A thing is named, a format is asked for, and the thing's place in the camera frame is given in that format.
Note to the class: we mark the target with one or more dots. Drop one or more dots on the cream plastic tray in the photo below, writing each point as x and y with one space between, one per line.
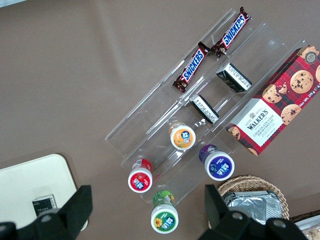
30 177

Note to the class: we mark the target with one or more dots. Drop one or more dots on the silver foil tray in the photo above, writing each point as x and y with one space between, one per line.
252 207

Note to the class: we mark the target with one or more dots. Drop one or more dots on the red Walkers shortbread box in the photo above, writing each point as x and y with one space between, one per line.
275 105

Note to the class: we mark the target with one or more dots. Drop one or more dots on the purple lid candy jar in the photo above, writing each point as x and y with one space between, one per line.
219 166

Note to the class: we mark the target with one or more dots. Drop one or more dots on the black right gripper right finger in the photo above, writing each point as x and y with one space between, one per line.
220 217

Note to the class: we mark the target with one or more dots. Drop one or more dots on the cracker snack packet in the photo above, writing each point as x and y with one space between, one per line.
312 233

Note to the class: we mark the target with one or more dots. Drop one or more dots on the small black carton box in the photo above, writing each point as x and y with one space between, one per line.
233 77
204 108

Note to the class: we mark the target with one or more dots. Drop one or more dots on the light tan wicker basket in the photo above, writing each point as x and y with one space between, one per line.
252 183

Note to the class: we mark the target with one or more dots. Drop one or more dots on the orange lid candy jar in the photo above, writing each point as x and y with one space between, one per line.
183 137

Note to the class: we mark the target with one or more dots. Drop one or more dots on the red lid candy jar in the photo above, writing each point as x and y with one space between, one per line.
140 180

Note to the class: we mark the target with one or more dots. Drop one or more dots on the clear acrylic stepped shelf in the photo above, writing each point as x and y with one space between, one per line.
150 120

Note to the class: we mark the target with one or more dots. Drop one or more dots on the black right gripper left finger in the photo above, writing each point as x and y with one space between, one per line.
77 210

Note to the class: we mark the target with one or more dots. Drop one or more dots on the green lid candy jar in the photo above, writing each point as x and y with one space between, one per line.
164 220

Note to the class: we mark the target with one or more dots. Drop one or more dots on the Snickers chocolate bar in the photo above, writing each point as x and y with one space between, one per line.
192 66
233 31

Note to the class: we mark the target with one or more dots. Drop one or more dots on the black carton with gold print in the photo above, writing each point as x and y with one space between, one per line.
43 203

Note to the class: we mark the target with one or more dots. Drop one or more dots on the white plastic snack bin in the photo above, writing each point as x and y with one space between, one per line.
307 222

